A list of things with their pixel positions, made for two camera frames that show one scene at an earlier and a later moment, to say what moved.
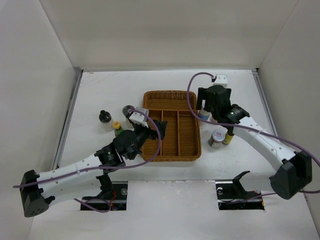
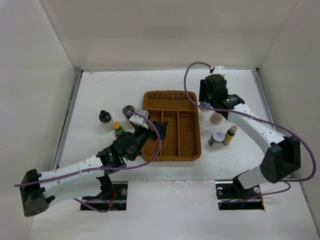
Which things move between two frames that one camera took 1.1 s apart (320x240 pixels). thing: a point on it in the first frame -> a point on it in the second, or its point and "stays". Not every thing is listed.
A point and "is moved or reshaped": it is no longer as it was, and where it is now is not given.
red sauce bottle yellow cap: x=117 y=128 stays
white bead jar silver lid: x=205 y=115 is moved or reshaped
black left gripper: x=153 y=134 stays
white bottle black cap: x=105 y=118 stays
